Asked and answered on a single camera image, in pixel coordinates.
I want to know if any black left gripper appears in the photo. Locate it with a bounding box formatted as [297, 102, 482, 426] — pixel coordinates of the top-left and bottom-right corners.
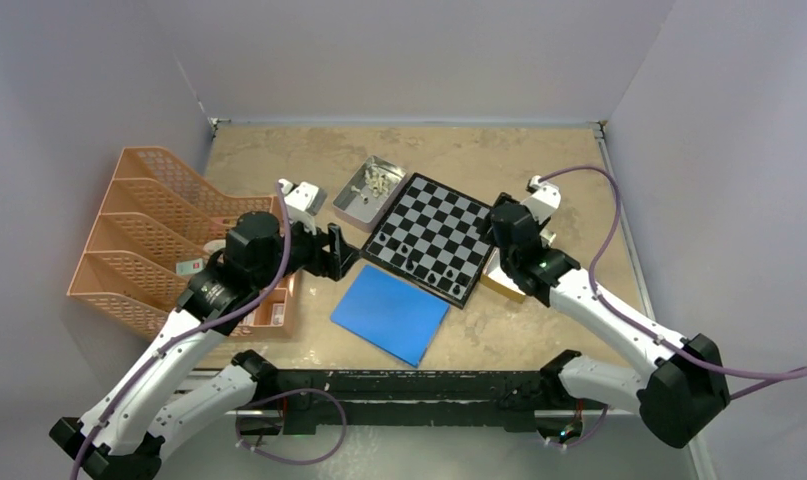
[253, 213, 360, 290]

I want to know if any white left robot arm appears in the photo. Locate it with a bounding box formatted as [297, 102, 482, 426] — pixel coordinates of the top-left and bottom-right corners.
[49, 212, 359, 479]

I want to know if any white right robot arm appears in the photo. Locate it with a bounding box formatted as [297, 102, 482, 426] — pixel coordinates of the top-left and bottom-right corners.
[481, 199, 732, 448]

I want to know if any yellow tin with black pieces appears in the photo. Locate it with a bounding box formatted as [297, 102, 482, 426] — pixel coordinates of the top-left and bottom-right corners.
[480, 264, 527, 303]

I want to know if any pink tin with white pieces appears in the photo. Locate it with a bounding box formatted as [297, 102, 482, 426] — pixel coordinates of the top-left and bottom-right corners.
[333, 155, 409, 233]

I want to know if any white chess pieces pile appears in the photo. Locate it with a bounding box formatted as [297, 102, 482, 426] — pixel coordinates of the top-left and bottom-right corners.
[363, 166, 396, 199]

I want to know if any blue mat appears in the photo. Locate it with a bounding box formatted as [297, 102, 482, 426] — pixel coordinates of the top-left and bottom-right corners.
[330, 266, 450, 368]

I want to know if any black white chessboard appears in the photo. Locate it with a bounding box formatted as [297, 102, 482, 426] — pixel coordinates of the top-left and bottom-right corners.
[361, 173, 493, 309]

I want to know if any peach desk organizer tray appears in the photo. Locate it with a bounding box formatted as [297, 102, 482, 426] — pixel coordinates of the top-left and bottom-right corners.
[230, 273, 301, 342]

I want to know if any peach mesh file rack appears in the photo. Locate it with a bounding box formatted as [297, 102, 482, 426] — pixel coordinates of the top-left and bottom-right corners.
[67, 146, 279, 340]

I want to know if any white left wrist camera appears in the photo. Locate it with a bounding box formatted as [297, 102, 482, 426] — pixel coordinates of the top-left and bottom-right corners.
[278, 178, 328, 234]

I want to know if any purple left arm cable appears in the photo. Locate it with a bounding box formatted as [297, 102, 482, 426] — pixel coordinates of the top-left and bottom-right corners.
[68, 180, 293, 480]

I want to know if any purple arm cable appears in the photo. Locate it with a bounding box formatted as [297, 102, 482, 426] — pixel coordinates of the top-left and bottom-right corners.
[68, 180, 293, 480]
[540, 165, 807, 402]

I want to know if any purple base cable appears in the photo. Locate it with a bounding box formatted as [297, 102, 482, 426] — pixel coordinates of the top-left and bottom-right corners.
[233, 387, 349, 466]

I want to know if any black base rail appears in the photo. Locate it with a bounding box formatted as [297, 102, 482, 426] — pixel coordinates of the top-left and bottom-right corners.
[252, 369, 588, 442]

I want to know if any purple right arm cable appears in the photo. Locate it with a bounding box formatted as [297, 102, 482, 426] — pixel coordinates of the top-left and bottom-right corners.
[540, 165, 807, 402]

